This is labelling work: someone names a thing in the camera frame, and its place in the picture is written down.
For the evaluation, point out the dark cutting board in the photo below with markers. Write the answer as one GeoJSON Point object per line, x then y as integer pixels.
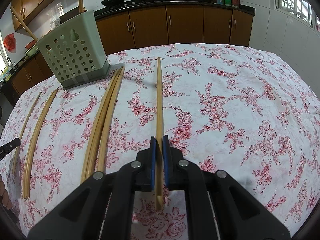
{"type": "Point", "coordinates": [67, 17]}

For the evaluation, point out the wooden lower kitchen cabinets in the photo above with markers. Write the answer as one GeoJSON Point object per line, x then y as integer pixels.
{"type": "Point", "coordinates": [185, 27]}

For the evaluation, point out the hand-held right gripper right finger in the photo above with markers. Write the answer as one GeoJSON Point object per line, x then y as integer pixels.
{"type": "Point", "coordinates": [165, 165]}

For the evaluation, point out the hanging red plastic bag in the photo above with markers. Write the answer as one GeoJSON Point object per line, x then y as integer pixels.
{"type": "Point", "coordinates": [10, 42]}

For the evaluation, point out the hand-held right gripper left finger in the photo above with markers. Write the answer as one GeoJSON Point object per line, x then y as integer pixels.
{"type": "Point", "coordinates": [153, 165]}

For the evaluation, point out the metal faucet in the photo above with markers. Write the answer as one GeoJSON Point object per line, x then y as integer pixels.
{"type": "Point", "coordinates": [9, 63]}

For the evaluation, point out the dark kitchen countertop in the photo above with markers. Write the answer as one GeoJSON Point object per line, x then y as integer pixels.
{"type": "Point", "coordinates": [180, 3]}

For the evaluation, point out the red plastic basin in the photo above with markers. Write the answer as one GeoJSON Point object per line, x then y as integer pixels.
{"type": "Point", "coordinates": [31, 44]}

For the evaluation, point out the red floral white tablecloth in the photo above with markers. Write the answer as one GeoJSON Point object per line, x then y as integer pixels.
{"type": "Point", "coordinates": [225, 92]}

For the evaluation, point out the barred kitchen window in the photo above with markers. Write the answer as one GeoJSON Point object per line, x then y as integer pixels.
{"type": "Point", "coordinates": [295, 0]}

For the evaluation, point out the yellow dish soap bottle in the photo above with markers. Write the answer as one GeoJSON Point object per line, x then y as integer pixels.
{"type": "Point", "coordinates": [5, 73]}

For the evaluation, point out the green perforated utensil holder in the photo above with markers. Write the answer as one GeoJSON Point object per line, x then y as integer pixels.
{"type": "Point", "coordinates": [75, 55]}

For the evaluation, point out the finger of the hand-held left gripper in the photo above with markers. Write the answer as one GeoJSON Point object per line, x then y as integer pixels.
{"type": "Point", "coordinates": [10, 147]}

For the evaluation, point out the person's left hand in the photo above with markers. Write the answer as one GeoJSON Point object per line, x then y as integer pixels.
{"type": "Point", "coordinates": [3, 192]}

